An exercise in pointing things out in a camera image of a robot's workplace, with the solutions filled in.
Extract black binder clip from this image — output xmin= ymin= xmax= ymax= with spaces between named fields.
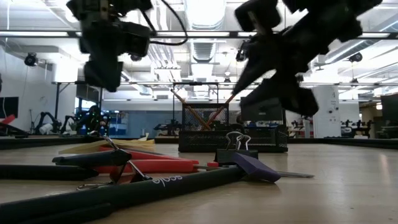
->
xmin=214 ymin=131 xmax=259 ymax=164
xmin=76 ymin=135 xmax=153 ymax=191

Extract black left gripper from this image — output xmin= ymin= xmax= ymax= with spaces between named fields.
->
xmin=79 ymin=15 xmax=125 ymax=93

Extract silver ventilation duct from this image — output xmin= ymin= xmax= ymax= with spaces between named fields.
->
xmin=183 ymin=0 xmax=228 ymax=65

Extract plain black pen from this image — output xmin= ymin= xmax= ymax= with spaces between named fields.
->
xmin=52 ymin=151 xmax=133 ymax=167
xmin=0 ymin=164 xmax=99 ymax=182

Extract background robot station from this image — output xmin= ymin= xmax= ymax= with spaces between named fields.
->
xmin=340 ymin=119 xmax=374 ymax=138

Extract hanging black camera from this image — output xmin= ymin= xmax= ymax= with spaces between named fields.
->
xmin=235 ymin=40 xmax=250 ymax=63

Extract black table rig frame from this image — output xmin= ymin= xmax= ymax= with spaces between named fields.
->
xmin=0 ymin=136 xmax=398 ymax=151

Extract black background gantry frame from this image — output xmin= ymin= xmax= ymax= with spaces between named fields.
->
xmin=51 ymin=80 xmax=398 ymax=138

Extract black background monitor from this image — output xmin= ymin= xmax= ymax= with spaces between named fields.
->
xmin=241 ymin=96 xmax=285 ymax=123

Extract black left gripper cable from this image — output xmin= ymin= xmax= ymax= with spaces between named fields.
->
xmin=138 ymin=0 xmax=189 ymax=47

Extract black mesh desk organizer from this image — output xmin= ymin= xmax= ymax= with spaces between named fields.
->
xmin=178 ymin=102 xmax=289 ymax=153

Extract red background object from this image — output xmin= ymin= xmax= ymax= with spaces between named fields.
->
xmin=0 ymin=114 xmax=16 ymax=129

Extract purple eraser block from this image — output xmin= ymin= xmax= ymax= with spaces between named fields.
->
xmin=231 ymin=152 xmax=282 ymax=184

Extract person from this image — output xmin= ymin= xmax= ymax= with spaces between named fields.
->
xmin=76 ymin=105 xmax=111 ymax=136

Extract orange wooden pencil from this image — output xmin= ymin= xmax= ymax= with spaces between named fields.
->
xmin=170 ymin=88 xmax=206 ymax=131
xmin=207 ymin=94 xmax=236 ymax=129

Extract dark background cabinet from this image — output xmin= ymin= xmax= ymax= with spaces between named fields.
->
xmin=381 ymin=93 xmax=398 ymax=139

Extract black wall screen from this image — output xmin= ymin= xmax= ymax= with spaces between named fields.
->
xmin=0 ymin=96 xmax=19 ymax=119

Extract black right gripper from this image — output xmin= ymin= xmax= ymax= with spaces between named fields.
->
xmin=232 ymin=9 xmax=343 ymax=118

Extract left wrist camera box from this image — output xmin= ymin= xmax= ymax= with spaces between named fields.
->
xmin=119 ymin=21 xmax=152 ymax=58

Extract red-handled scissors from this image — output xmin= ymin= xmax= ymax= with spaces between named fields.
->
xmin=93 ymin=146 xmax=315 ymax=180

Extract yellow sticky note pad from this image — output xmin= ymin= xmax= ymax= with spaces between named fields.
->
xmin=58 ymin=139 xmax=156 ymax=156

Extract white pillar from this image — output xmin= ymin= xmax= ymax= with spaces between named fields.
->
xmin=312 ymin=85 xmax=342 ymax=139

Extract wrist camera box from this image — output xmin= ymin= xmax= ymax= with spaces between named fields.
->
xmin=234 ymin=0 xmax=282 ymax=32
xmin=119 ymin=21 xmax=152 ymax=58

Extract black pen with scale print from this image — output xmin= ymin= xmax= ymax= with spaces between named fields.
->
xmin=0 ymin=166 xmax=246 ymax=224

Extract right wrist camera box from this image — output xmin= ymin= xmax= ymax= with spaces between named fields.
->
xmin=234 ymin=0 xmax=282 ymax=32

